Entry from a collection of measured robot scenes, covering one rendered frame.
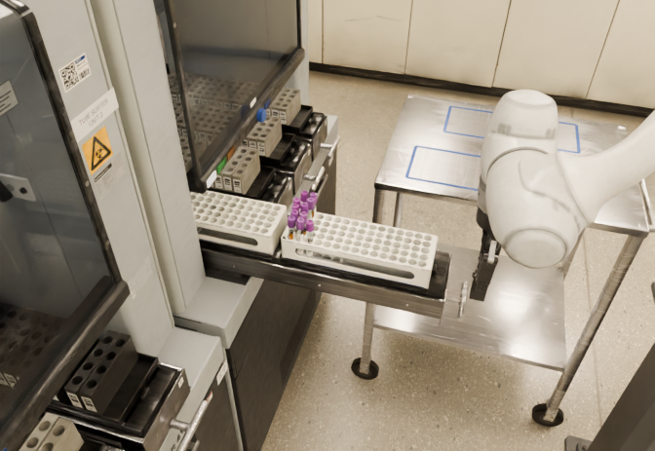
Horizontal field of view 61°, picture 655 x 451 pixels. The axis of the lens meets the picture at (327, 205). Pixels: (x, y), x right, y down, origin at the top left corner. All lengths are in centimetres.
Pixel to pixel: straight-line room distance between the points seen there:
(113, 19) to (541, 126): 61
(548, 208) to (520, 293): 116
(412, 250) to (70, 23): 69
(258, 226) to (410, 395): 97
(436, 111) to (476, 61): 177
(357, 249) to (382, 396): 89
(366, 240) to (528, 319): 83
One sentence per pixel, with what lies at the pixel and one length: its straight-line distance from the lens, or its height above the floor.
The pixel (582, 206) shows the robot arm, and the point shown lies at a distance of 77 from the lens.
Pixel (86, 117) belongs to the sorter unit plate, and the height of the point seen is 125.
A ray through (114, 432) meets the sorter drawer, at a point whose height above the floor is 80.
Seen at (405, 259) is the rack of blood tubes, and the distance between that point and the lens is 107.
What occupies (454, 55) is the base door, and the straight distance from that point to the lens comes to 337.
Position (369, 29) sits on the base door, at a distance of 340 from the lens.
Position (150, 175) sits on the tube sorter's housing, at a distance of 94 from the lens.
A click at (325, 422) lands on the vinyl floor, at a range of 185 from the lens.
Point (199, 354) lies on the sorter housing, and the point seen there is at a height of 73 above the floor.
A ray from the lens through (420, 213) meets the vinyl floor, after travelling 252.
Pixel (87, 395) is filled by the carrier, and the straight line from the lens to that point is 93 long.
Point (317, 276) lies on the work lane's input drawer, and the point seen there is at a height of 80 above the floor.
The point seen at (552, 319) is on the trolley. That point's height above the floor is 28.
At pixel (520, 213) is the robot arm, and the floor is 116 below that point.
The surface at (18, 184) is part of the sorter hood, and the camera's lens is 69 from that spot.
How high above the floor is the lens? 162
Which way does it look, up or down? 40 degrees down
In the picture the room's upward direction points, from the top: 1 degrees clockwise
